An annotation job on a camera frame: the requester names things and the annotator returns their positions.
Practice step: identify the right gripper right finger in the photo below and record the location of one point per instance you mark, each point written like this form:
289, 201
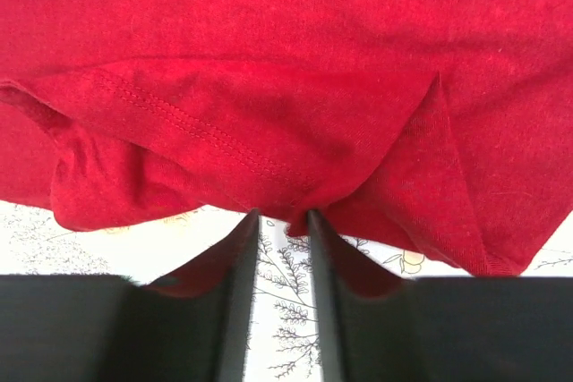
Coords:
376, 326

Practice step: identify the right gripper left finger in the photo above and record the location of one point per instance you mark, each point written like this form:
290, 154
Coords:
189, 325

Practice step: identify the dark red t shirt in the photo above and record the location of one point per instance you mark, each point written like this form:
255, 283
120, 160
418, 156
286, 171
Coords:
438, 126

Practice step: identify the floral table cloth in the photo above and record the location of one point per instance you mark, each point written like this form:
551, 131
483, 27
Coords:
283, 339

